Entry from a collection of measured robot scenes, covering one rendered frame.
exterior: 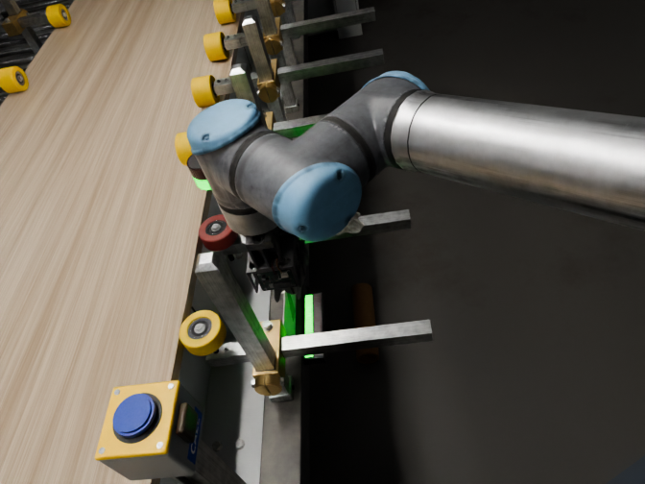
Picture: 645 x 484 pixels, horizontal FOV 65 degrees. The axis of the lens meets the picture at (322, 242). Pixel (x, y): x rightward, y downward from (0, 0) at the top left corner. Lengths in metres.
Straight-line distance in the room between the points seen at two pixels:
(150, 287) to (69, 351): 0.18
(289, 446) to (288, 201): 0.62
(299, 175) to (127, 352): 0.60
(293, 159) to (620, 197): 0.30
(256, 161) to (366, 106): 0.14
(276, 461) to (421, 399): 0.85
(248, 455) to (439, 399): 0.83
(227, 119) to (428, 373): 1.38
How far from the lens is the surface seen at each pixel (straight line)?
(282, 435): 1.04
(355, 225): 1.06
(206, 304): 1.26
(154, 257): 1.12
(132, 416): 0.52
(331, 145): 0.54
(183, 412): 0.52
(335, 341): 0.96
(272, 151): 0.55
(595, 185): 0.44
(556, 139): 0.46
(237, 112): 0.61
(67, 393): 1.03
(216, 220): 1.12
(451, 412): 1.77
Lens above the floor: 1.64
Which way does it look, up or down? 48 degrees down
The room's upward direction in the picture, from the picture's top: 16 degrees counter-clockwise
